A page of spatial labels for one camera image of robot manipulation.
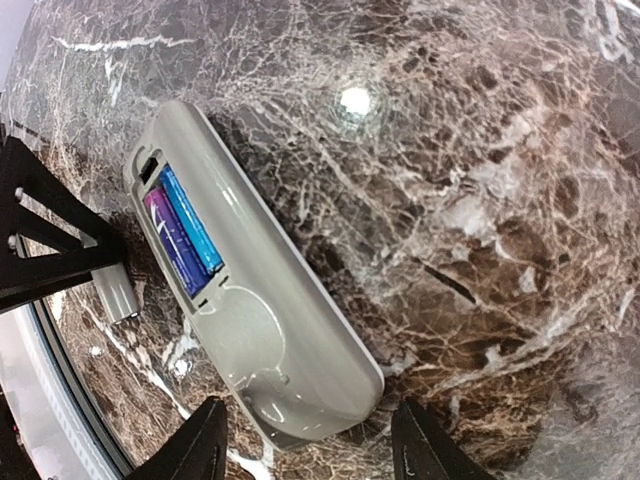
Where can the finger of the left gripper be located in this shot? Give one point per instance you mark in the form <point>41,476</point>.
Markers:
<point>38,258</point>

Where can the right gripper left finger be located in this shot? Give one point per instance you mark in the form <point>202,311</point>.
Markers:
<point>196,451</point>

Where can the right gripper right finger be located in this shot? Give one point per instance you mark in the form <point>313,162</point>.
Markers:
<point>422,449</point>

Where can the grey remote control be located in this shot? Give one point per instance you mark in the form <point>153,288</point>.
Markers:
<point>280,343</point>

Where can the purple AAA battery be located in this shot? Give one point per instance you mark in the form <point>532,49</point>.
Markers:
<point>175,242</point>

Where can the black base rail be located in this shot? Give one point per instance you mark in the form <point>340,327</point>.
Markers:
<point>58,421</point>

